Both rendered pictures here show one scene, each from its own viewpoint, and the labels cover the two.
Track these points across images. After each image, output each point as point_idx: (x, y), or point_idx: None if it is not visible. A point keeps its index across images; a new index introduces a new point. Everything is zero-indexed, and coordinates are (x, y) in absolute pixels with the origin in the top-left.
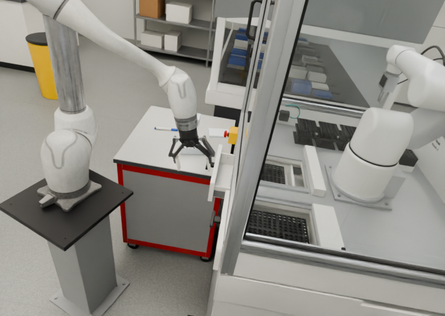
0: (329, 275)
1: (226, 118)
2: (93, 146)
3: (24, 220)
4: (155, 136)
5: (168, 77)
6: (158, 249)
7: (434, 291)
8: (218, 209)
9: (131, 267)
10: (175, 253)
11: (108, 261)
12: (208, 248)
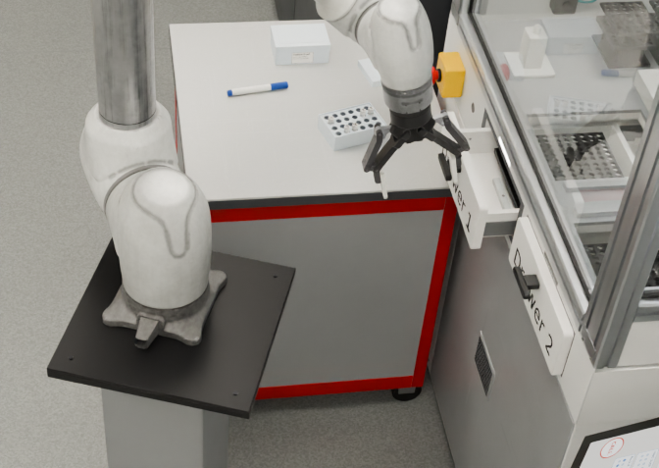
0: None
1: None
2: None
3: (128, 383)
4: (245, 117)
5: (352, 1)
6: (278, 401)
7: None
8: (445, 261)
9: (235, 460)
10: (324, 400)
11: (224, 446)
12: (421, 362)
